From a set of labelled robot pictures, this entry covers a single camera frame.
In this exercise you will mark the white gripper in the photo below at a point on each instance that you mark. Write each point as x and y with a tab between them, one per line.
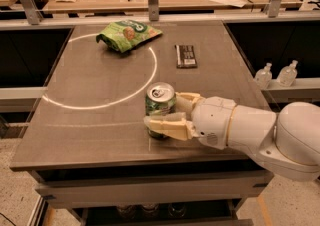
212	120

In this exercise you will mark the green soda can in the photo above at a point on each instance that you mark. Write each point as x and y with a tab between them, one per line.
160	99

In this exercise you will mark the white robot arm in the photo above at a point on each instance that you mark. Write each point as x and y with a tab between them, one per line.
286	143

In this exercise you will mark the dark chocolate bar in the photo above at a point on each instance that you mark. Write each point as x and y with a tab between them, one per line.
185	56

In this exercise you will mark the clear sanitizer bottle left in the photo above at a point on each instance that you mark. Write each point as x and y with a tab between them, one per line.
264	76

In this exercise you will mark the clear sanitizer bottle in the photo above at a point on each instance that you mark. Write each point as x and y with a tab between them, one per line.
288	74
264	76

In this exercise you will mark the green chip bag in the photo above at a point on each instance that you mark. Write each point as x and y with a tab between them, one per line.
124	35

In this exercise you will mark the grey table drawer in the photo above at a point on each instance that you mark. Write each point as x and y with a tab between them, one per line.
154	189

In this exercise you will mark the clear sanitizer bottle right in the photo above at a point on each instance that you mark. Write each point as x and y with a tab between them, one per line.
288	74

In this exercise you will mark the white paper sheet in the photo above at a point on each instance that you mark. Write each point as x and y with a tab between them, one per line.
235	3

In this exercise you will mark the metal bracket left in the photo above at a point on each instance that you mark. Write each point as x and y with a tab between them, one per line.
33	15

